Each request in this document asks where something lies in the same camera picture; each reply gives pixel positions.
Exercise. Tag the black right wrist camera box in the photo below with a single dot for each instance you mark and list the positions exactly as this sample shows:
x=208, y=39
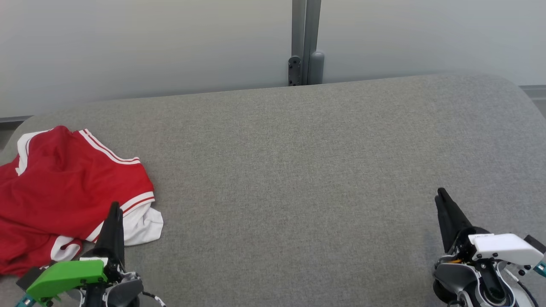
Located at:
x=536, y=244

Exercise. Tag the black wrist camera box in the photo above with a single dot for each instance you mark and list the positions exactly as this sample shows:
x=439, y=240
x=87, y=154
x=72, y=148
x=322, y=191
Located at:
x=536, y=244
x=29, y=278

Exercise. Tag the black perforated metal bracket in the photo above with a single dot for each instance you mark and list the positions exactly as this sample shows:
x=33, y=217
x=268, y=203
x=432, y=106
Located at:
x=294, y=70

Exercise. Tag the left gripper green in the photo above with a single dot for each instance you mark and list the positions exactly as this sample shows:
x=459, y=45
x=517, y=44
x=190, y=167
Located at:
x=64, y=277

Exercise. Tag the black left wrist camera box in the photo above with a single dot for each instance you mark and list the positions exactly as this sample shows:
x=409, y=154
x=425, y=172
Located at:
x=29, y=278

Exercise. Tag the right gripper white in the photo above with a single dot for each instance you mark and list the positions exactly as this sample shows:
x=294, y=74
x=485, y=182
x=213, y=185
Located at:
x=507, y=247

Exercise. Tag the red white basketball jersey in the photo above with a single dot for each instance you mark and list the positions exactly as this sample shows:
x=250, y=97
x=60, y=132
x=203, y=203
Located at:
x=72, y=183

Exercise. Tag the grey cylindrical post cap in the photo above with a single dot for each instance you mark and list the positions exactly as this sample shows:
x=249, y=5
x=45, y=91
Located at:
x=316, y=68

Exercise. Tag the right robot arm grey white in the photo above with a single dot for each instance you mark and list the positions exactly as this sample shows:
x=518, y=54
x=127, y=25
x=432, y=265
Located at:
x=456, y=279

